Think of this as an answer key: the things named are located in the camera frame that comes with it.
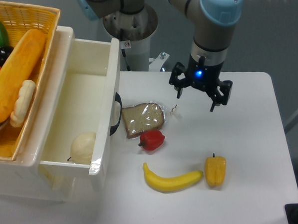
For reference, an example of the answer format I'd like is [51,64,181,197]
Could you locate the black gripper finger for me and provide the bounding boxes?
[209,80,233,112]
[169,62,189,99]

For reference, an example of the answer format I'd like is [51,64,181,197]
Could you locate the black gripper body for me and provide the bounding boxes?
[183,48,227,94]

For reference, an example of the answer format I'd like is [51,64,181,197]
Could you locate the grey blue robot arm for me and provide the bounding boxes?
[77,0,244,106]

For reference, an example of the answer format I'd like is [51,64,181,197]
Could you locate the white top drawer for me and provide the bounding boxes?
[36,34,126,194]

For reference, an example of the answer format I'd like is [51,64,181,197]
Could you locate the white drawer cabinet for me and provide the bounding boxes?
[0,27,101,201]

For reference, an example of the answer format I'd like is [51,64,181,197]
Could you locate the bread slice in plastic bag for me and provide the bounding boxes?
[120,99,184,142]

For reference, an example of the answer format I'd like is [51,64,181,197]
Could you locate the yellow toy bell pepper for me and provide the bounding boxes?
[204,153,227,187]

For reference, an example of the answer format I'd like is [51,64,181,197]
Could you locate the red toy bell pepper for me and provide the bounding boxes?
[138,130,165,151]

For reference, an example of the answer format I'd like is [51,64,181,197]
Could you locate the yellow toy banana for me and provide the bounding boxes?
[142,162,203,193]

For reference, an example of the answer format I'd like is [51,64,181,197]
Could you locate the white toy onion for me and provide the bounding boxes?
[67,131,96,164]

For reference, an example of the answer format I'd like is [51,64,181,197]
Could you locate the black object at table edge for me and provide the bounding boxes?
[285,203,298,224]

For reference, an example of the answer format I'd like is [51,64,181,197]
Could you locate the cream toy croissant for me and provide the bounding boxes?
[10,80,36,128]

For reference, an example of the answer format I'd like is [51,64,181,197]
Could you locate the yellow wicker basket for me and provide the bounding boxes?
[0,1,60,161]

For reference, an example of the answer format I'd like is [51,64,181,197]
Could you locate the orange bread loaf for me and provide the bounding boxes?
[0,29,46,123]

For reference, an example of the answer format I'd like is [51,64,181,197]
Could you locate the black toy grapes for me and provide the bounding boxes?
[0,45,14,67]

